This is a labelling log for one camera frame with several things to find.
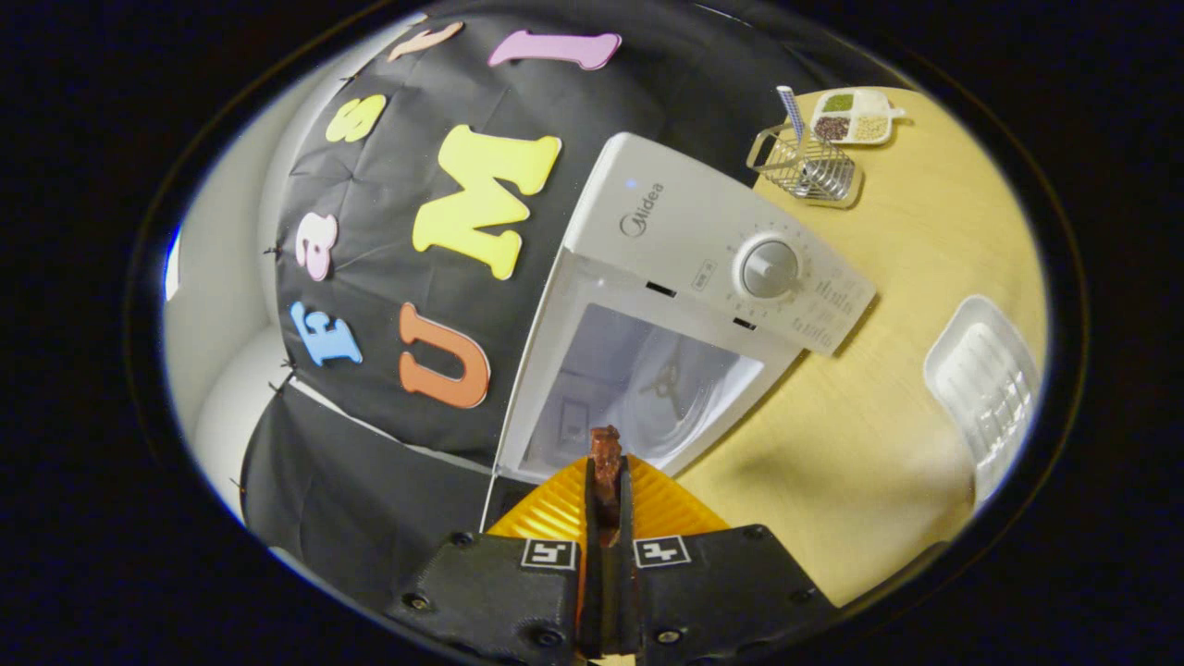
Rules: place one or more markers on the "brown meat piece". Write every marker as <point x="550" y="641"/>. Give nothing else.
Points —
<point x="606" y="453"/>

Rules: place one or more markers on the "white plastic tray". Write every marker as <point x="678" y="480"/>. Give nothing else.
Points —
<point x="985" y="388"/>

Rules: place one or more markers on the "white divided seasoning dish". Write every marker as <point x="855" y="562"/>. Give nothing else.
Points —
<point x="856" y="116"/>

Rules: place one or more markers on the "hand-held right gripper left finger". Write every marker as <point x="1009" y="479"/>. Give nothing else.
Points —
<point x="504" y="592"/>

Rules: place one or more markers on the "white microwave oven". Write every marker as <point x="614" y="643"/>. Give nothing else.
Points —
<point x="684" y="222"/>

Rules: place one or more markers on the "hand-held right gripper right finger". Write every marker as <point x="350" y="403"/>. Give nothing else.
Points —
<point x="721" y="592"/>

